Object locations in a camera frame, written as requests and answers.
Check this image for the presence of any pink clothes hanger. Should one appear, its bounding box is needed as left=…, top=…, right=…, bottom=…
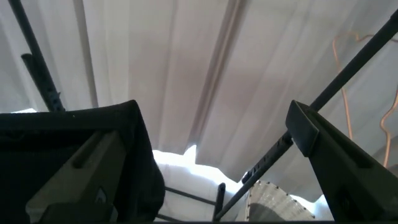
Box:
left=331, top=30, right=398, bottom=169

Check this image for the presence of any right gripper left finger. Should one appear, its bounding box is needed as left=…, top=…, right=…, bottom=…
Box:
left=25, top=129, right=127, bottom=223

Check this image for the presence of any black clothes rack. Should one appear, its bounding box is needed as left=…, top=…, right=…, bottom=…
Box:
left=7, top=0, right=398, bottom=222

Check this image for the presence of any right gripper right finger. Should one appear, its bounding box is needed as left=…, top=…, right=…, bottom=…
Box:
left=285, top=100, right=398, bottom=223

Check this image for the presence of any white laundry basket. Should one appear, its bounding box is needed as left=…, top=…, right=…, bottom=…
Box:
left=247, top=180, right=315, bottom=222

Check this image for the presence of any black garment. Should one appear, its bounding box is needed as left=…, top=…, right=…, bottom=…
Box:
left=0, top=99, right=166, bottom=223

